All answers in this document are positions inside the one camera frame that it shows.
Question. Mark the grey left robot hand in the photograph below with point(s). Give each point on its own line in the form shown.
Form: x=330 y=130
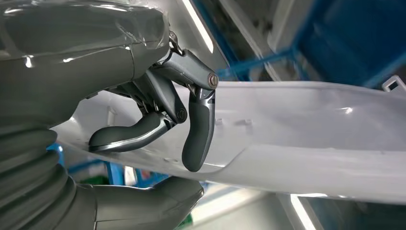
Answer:
x=63 y=63

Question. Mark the blue metal shelf rack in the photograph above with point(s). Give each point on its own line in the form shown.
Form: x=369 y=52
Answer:
x=114 y=173
x=349 y=38

